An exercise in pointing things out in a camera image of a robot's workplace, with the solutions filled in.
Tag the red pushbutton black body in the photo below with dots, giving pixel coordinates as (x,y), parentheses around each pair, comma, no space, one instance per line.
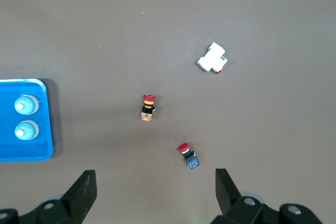
(189,155)

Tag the light blue dome bell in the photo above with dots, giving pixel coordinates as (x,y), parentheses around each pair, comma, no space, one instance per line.
(26,105)
(26,130)

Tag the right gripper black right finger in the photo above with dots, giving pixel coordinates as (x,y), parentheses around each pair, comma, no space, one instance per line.
(231,205)

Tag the white circuit breaker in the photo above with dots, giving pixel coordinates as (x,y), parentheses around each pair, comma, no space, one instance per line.
(212,57)

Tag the blue plastic tray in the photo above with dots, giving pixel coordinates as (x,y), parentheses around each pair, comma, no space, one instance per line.
(42,150)

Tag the red emergency stop orange body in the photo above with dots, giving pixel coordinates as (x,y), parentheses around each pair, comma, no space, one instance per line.
(147,108)

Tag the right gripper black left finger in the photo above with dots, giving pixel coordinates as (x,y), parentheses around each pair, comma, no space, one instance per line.
(76,197)

